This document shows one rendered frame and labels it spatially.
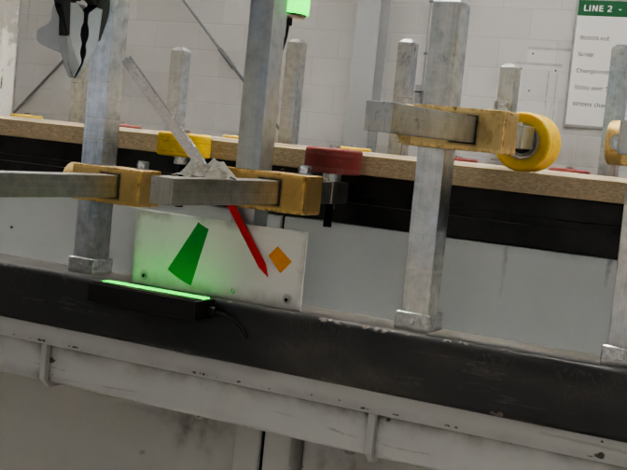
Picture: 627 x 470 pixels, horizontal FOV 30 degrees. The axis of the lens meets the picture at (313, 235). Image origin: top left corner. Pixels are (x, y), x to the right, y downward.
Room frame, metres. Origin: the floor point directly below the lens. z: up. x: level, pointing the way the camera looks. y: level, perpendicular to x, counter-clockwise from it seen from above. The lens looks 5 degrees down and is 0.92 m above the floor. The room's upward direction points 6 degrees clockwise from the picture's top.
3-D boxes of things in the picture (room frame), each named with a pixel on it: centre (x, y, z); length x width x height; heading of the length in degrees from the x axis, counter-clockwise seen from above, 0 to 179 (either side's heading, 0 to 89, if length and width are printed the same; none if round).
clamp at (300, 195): (1.51, 0.06, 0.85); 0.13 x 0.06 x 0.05; 63
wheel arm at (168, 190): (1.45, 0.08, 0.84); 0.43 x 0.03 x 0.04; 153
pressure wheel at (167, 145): (1.75, 0.21, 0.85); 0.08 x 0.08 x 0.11
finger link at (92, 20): (1.47, 0.32, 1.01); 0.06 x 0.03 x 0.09; 63
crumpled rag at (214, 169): (1.36, 0.12, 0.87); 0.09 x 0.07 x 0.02; 153
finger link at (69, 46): (1.45, 0.34, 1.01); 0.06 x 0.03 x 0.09; 63
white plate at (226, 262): (1.51, 0.12, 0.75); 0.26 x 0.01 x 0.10; 63
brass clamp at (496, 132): (1.40, -0.16, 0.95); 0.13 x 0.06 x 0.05; 63
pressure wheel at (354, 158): (1.64, -0.02, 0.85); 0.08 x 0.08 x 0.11
